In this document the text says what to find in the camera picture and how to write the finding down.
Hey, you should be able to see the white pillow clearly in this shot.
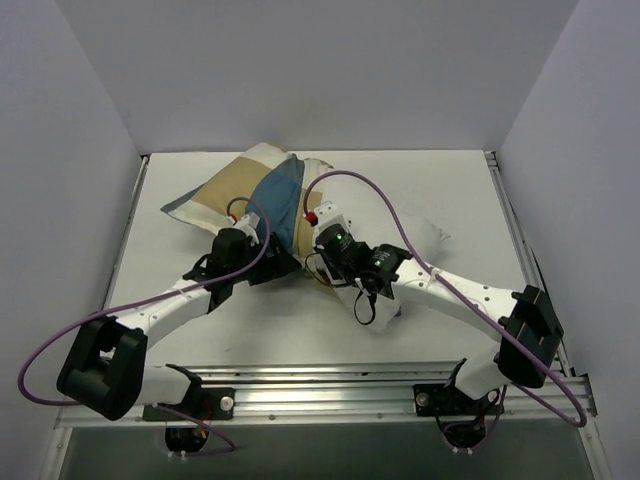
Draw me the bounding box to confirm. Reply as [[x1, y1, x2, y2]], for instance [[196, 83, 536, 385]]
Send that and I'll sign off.
[[301, 158, 449, 333]]

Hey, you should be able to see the blue beige checked pillowcase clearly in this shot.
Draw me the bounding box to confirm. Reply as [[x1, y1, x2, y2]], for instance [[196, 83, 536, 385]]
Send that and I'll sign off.
[[159, 142, 336, 296]]

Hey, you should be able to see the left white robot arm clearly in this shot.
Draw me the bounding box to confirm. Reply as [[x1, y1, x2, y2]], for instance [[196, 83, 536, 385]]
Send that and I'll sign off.
[[56, 228, 301, 420]]

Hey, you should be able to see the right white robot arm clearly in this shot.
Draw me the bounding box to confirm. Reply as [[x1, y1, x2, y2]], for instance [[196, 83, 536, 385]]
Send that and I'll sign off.
[[315, 221, 564, 413]]

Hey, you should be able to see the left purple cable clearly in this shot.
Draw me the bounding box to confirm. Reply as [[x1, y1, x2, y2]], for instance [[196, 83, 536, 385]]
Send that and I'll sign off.
[[17, 197, 271, 457]]

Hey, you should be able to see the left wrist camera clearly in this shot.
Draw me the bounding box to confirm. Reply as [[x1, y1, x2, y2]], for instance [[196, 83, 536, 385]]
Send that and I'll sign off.
[[233, 212, 260, 245]]

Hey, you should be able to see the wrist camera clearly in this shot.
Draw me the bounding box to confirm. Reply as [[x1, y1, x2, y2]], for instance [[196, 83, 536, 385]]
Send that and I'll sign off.
[[305, 201, 349, 236], [233, 212, 260, 245]]

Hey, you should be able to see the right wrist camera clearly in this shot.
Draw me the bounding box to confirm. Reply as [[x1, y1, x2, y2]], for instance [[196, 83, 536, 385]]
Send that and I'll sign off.
[[305, 201, 349, 236]]

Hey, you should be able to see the black thin wire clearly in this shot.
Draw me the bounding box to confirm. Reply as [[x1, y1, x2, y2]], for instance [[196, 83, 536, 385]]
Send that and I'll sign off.
[[352, 284, 379, 326]]

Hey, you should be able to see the left side aluminium rail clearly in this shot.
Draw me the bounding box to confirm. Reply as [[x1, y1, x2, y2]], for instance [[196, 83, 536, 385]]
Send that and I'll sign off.
[[113, 155, 150, 273]]

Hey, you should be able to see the aluminium mounting rail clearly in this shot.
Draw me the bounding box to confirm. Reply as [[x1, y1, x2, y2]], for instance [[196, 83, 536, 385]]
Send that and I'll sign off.
[[56, 361, 597, 428]]

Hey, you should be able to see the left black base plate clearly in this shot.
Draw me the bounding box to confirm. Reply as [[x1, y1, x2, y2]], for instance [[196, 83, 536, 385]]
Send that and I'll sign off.
[[142, 386, 236, 422]]

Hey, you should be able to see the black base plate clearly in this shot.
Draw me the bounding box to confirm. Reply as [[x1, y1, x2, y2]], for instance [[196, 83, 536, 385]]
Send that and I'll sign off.
[[142, 386, 236, 422], [412, 383, 504, 418]]

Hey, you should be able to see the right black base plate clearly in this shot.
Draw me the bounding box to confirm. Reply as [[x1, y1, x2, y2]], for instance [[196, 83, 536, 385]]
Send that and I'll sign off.
[[412, 383, 504, 418]]

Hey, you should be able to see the right side aluminium rail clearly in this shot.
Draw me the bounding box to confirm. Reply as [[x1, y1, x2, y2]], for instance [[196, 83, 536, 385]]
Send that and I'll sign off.
[[484, 149, 576, 376]]

